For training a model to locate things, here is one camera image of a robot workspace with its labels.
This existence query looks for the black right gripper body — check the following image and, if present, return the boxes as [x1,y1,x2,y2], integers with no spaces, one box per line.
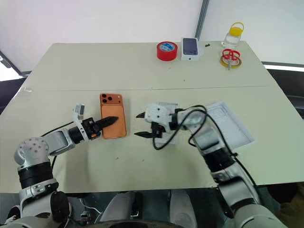
[150,121,170,140]

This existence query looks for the white phone box lid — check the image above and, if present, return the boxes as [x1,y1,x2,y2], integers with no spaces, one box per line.
[204,101,257,151]

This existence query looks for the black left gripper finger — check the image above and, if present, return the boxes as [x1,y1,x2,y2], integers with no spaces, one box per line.
[96,116,119,126]
[97,118,119,130]

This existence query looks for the grey rounded robot leg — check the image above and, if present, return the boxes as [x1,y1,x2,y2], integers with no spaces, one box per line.
[99,191,143,224]
[168,189,198,228]

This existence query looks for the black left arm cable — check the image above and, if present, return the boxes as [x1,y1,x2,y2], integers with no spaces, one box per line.
[39,121,75,172]

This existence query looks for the dark panel with grey rail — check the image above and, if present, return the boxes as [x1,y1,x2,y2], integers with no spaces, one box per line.
[260,61,304,121]

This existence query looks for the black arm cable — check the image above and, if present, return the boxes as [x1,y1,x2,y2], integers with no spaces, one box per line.
[152,105,260,189]
[39,121,75,172]

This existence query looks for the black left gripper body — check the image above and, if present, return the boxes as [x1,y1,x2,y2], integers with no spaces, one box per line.
[82,117,101,140]

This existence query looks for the red handled scissors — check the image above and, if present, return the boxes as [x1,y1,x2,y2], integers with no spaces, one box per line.
[222,48,241,71]

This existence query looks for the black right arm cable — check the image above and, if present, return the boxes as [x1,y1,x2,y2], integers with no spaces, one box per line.
[152,105,260,189]

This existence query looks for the yellow tape roll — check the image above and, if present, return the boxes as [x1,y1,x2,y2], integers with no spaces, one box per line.
[219,55,243,68]

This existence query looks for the clear jar with yellow lid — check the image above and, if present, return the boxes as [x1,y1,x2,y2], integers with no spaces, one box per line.
[221,22,246,49]

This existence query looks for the orange phone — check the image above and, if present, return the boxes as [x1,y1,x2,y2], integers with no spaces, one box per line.
[99,93,127,140]

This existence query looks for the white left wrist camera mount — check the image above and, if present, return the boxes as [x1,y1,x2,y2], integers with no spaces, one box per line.
[72,102,91,143]

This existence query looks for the grey window frame post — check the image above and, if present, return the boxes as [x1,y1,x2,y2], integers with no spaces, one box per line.
[194,0,211,40]

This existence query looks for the thin white cable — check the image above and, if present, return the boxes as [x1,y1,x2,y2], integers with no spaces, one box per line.
[80,196,102,216]

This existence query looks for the red tape roll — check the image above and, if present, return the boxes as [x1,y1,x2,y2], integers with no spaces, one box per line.
[156,41,178,62]

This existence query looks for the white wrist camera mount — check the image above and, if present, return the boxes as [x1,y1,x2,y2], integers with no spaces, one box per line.
[143,103,172,133]
[72,102,91,143]

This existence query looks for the white box with phone print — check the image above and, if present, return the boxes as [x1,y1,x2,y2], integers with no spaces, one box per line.
[181,37,205,61]

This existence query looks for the black bar with grey clamp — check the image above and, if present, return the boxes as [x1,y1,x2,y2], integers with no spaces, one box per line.
[0,49,32,79]

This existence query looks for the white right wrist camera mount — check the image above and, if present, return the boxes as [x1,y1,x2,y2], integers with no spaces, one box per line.
[143,103,172,133]

